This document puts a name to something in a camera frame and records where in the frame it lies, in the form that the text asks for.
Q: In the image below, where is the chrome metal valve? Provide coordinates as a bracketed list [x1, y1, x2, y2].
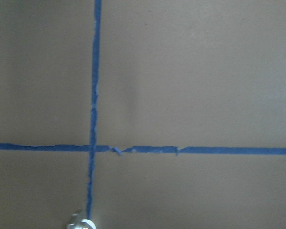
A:
[65, 210, 97, 229]

